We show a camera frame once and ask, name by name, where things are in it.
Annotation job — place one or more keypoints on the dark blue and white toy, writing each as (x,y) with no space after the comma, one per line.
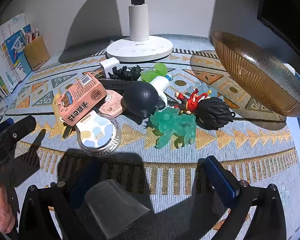
(140,96)

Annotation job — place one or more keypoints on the small translucent green toy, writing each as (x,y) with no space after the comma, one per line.
(160,69)

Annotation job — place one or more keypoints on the black monitor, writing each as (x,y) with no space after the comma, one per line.
(285,5)

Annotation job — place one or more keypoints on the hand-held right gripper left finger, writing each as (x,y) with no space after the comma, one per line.
(86,177)

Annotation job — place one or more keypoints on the wooden pen holder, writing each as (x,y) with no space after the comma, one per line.
(36,53)

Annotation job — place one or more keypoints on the white charger plug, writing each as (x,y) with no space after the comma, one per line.
(110,66)

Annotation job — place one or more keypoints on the white desk lamp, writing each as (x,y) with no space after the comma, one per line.
(140,47)

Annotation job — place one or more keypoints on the bunch of pens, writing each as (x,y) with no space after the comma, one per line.
(33,33)

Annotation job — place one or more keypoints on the person's left hand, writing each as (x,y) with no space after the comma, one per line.
(5,212)

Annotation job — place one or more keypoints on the red figure with black hair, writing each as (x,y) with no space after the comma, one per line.
(212,115)

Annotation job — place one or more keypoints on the translucent light blue toy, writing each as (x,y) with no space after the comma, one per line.
(201,87)

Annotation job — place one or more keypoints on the row of books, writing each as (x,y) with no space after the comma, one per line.
(10,55)

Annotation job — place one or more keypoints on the round clear container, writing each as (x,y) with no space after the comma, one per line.
(100,135)

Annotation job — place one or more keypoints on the pink carton box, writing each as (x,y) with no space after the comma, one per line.
(82,92)

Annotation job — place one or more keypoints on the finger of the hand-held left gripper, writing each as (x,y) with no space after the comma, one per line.
(16,131)
(2,125)

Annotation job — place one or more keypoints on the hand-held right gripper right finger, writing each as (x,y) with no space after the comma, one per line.
(222,177)

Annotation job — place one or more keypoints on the black dinosaur figure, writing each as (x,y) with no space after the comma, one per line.
(126,73)

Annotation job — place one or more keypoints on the amber ribbed glass bowl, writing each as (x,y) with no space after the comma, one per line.
(260,75)

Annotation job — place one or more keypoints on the clear plastic cup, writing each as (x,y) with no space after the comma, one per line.
(115,210)

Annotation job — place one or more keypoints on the translucent green creature figure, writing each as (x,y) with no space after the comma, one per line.
(170,122)

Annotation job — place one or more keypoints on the pink flat tag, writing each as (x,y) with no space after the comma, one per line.
(112,105)

